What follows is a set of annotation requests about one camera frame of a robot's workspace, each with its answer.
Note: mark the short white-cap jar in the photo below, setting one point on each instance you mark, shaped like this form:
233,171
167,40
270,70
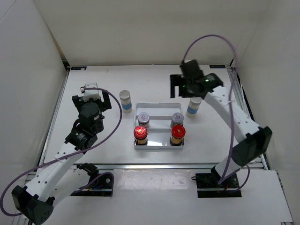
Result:
177,119
144,119

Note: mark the tall silver-cap bottle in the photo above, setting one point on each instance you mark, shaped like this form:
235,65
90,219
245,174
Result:
125,100
193,106

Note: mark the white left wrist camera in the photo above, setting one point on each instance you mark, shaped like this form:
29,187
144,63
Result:
90,94

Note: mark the left blue corner label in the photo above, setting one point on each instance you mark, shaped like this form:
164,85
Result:
79,68

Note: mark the blue corner label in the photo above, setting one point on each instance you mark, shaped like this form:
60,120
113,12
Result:
217,66
79,68

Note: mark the white divided tray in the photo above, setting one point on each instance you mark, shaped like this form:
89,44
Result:
159,132

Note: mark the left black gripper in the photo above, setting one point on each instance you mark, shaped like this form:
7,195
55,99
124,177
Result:
105,105

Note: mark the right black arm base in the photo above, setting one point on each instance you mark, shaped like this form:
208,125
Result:
208,187

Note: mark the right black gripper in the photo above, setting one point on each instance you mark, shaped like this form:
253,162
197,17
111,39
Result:
176,80

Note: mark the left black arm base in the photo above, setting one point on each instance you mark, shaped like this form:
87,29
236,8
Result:
101,187

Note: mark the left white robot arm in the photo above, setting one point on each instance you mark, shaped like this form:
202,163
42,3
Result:
56,179

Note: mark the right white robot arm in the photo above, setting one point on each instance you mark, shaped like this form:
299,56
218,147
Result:
248,139

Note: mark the right blue corner label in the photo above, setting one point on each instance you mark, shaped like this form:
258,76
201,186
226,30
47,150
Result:
217,66

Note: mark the red-cap bottle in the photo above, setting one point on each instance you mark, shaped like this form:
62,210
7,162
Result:
177,135
140,135

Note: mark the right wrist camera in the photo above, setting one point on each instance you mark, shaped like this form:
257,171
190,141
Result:
191,69

